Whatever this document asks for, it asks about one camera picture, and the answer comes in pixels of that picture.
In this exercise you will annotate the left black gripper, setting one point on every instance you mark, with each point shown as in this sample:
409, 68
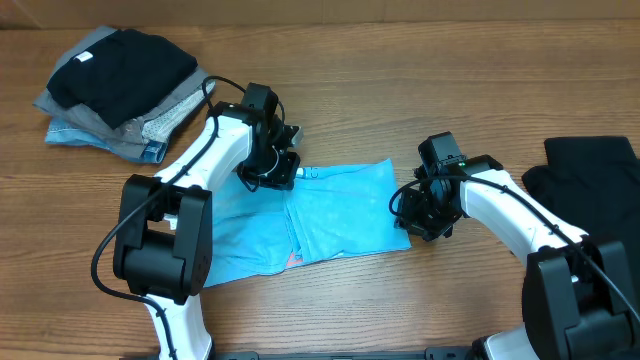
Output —
282, 176

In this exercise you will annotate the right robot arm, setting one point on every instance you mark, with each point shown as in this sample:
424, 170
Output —
578, 300

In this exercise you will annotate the folded black garment on stack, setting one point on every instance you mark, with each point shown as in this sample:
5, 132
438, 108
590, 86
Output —
122, 76

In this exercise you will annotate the black garment at right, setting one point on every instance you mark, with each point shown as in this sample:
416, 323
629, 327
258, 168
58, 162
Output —
592, 183

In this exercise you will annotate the light blue printed t-shirt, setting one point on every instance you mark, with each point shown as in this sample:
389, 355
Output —
331, 212

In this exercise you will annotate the folded blue denim garment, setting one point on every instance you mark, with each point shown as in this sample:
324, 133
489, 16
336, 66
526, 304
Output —
61, 132

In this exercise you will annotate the folded grey garment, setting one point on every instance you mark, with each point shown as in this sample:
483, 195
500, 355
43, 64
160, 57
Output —
156, 125

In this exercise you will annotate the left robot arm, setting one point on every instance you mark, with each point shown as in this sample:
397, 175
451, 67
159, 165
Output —
164, 235

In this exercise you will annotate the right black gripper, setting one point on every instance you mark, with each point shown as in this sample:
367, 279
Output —
409, 218

